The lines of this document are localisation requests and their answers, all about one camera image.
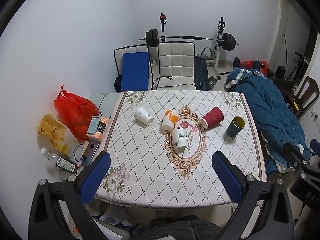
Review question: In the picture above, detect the red ribbed paper cup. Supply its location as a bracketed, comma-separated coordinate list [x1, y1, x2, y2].
[201, 107, 224, 129]

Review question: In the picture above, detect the dark green yellow-lined cup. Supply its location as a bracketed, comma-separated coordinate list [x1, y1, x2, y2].
[226, 116, 246, 137]

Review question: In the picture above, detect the white floral cup centre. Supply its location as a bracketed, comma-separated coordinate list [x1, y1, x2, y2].
[171, 127, 188, 150]

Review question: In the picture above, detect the white cup far left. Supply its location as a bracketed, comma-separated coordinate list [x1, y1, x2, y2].
[134, 107, 153, 125]

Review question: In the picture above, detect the orange white paper cup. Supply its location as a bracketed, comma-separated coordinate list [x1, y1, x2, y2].
[162, 109, 179, 131]

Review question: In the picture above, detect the black labelled bottle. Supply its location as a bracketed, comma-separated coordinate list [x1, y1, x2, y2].
[56, 157, 78, 174]

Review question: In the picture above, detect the silver device on side table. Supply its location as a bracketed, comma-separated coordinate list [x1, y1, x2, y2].
[79, 141, 100, 166]

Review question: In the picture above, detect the bag of yellow chips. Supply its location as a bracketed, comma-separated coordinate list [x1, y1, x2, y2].
[38, 113, 78, 156]

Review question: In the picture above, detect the orange box with phone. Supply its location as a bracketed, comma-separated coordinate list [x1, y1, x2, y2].
[86, 116, 109, 142]

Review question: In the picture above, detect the blue quilted blanket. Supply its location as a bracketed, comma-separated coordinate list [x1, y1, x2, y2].
[225, 67, 311, 175]

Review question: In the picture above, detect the red plastic bag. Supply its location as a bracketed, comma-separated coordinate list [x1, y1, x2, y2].
[54, 86, 99, 141]

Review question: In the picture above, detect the floral diamond pattern tablecloth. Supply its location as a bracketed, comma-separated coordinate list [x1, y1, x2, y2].
[96, 90, 267, 209]

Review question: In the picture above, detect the dark wooden chair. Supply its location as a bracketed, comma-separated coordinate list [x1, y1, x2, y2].
[287, 76, 319, 119]

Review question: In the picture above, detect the red bag on floor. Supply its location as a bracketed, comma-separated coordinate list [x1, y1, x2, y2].
[240, 60, 270, 76]

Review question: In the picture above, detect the white weight bench rack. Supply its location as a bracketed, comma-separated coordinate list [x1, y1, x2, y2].
[160, 13, 226, 81]

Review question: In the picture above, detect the white chair with blue cushion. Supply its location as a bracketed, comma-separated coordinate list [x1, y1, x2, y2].
[114, 44, 153, 92]

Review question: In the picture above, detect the white padded chair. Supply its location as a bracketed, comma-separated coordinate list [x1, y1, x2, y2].
[153, 42, 196, 90]

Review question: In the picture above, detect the barbell with black weights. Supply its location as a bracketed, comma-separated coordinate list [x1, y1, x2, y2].
[139, 29, 239, 51]

